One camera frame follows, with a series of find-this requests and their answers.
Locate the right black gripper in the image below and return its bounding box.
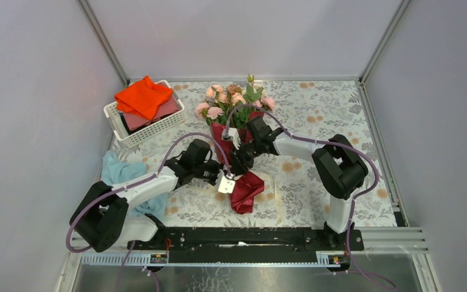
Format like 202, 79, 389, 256
229, 139, 263, 179

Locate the pink fake flower bunch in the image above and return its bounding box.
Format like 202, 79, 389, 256
254, 96, 276, 111

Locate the dark red wrapping paper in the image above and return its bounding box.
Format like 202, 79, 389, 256
210, 123, 265, 215

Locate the dried brown fake flower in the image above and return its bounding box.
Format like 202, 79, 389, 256
227, 83, 242, 96

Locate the peach fake flower stem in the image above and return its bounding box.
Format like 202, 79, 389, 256
206, 85, 244, 125

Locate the cream ribbon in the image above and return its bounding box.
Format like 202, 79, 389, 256
193, 171, 285, 226

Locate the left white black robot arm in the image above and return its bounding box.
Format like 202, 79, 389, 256
66, 139, 227, 252

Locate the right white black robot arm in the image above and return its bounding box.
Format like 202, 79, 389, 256
229, 117, 368, 251

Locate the floral patterned tablecloth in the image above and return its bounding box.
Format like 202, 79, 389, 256
109, 81, 378, 227

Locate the orange folded cloth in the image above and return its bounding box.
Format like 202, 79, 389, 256
114, 76, 173, 120

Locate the light blue cloth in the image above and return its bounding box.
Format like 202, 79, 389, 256
101, 150, 168, 221

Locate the white plastic basket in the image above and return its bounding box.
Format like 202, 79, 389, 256
103, 91, 185, 148

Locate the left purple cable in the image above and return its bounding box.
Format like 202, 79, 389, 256
64, 132, 234, 292

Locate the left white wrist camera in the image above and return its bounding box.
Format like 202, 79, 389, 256
215, 172, 236, 194

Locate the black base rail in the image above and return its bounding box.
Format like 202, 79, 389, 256
127, 227, 364, 264

